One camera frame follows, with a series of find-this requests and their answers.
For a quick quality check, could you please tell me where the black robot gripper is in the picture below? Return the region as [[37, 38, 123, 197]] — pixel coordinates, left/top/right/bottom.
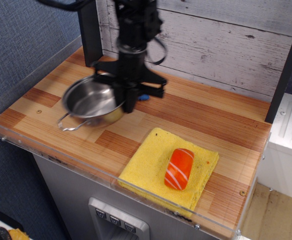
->
[[92, 44, 167, 113]]

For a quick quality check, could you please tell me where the stainless steel pot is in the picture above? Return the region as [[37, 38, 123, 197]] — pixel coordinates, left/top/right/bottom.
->
[[57, 73, 125, 131]]

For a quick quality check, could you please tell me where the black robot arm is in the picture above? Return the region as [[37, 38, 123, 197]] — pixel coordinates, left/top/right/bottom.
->
[[40, 0, 167, 113]]

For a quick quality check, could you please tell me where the yellow cloth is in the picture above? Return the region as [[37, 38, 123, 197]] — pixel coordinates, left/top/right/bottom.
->
[[118, 127, 219, 218]]

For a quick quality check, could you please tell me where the clear acrylic table guard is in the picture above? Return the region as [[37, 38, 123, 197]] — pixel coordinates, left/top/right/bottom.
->
[[0, 49, 274, 240]]

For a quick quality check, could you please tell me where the orange salmon sushi toy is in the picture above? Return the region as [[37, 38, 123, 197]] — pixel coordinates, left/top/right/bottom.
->
[[164, 148, 195, 191]]

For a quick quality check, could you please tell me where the grey cabinet button panel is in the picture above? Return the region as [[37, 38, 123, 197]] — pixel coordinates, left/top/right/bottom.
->
[[88, 197, 150, 240]]

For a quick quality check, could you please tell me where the white ribbed side unit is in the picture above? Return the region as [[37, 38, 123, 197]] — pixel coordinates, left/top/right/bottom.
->
[[257, 93, 292, 198]]

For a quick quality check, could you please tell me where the blue handled metal spoon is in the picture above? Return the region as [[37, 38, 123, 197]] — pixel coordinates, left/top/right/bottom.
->
[[138, 94, 150, 101]]

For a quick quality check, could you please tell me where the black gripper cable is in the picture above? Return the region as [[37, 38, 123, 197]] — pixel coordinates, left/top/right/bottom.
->
[[145, 36, 168, 66]]

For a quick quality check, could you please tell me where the black left frame post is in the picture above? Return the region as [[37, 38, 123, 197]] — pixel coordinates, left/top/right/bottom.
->
[[78, 0, 103, 67]]

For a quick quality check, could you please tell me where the black frame post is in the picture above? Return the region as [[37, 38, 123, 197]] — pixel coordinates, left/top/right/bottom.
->
[[264, 44, 292, 124], [78, 0, 103, 67]]

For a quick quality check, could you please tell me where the black right frame post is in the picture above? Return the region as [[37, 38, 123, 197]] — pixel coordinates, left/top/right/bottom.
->
[[264, 44, 292, 124]]

